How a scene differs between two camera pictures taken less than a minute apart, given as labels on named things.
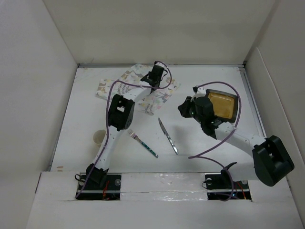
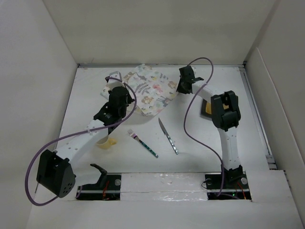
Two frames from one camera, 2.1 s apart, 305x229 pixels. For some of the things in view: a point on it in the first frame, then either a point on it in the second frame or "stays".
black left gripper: [158, 81] → [129, 99]
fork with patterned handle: [133, 135] stays
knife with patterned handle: [173, 145] stays
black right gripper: [184, 107] → [180, 89]
